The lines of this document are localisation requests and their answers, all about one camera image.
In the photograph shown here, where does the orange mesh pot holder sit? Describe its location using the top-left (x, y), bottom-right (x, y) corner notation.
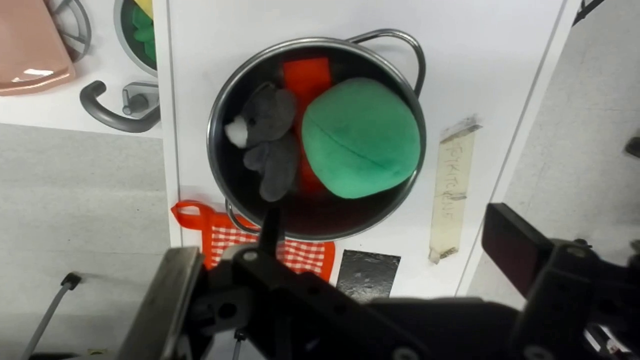
top-left (170, 198), bottom-right (339, 277)

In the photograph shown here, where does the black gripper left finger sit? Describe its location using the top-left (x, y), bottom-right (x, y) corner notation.
top-left (118, 246), bottom-right (207, 360)

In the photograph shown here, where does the black square sticker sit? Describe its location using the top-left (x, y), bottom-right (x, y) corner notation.
top-left (337, 248), bottom-right (405, 303)

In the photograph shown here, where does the beige tape strip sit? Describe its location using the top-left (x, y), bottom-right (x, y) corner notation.
top-left (426, 116), bottom-right (483, 266)

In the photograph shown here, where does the small green toy vegetable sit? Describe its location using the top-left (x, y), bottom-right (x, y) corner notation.
top-left (127, 6), bottom-right (161, 67)

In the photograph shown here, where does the grey office chair with casters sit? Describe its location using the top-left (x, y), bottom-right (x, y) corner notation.
top-left (19, 269), bottom-right (85, 360)

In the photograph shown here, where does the grey toy sink bowl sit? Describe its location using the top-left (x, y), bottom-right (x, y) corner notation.
top-left (113, 0), bottom-right (162, 75)

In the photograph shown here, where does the grey toy faucet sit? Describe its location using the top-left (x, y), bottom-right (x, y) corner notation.
top-left (78, 78), bottom-right (162, 133)

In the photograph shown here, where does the silver metal pot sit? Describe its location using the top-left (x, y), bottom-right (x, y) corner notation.
top-left (207, 26), bottom-right (428, 241)

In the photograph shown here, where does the green plush toy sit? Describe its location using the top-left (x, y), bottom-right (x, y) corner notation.
top-left (301, 75), bottom-right (425, 199)

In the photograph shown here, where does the pink plastic tray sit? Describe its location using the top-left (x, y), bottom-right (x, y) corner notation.
top-left (0, 0), bottom-right (77, 96)

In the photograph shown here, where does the white toy kitchen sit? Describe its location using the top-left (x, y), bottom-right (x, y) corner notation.
top-left (0, 0), bottom-right (589, 302)

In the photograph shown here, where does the red block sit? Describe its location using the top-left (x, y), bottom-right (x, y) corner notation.
top-left (278, 56), bottom-right (337, 195)

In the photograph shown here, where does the grey plush bear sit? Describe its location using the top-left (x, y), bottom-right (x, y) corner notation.
top-left (224, 79), bottom-right (302, 204)

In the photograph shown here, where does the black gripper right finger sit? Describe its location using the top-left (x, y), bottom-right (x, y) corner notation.
top-left (481, 199), bottom-right (559, 302)

